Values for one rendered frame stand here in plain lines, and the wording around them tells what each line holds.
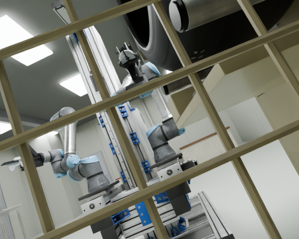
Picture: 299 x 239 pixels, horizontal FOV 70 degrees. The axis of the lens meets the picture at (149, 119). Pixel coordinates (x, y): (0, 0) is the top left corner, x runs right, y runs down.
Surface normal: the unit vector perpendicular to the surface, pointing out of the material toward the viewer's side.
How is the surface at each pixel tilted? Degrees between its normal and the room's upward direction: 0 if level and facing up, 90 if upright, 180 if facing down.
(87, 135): 90
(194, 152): 90
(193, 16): 140
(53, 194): 90
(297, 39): 90
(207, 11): 147
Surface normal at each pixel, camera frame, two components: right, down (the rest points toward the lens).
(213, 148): -0.13, -0.15
